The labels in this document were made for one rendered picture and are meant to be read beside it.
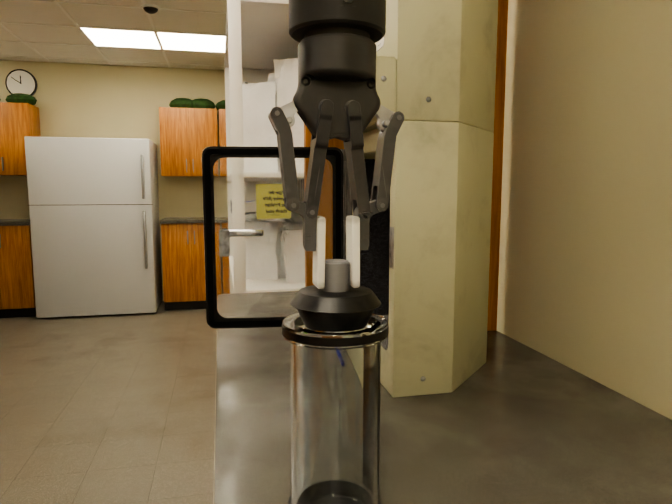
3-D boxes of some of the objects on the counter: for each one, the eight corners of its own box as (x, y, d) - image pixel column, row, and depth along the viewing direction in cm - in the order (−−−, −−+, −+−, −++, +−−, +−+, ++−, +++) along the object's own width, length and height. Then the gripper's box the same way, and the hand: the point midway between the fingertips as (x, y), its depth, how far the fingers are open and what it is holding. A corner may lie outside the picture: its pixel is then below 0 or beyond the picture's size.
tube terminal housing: (449, 338, 129) (458, 4, 120) (523, 387, 98) (543, -61, 89) (349, 345, 124) (350, -4, 115) (393, 398, 93) (399, -77, 84)
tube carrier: (370, 484, 63) (371, 306, 61) (400, 542, 53) (403, 331, 50) (278, 495, 61) (276, 311, 59) (291, 559, 51) (289, 338, 48)
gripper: (402, 54, 56) (398, 277, 59) (251, 45, 53) (254, 281, 56) (429, 35, 49) (423, 290, 52) (256, 23, 46) (259, 295, 49)
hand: (336, 252), depth 54 cm, fingers closed on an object, 3 cm apart
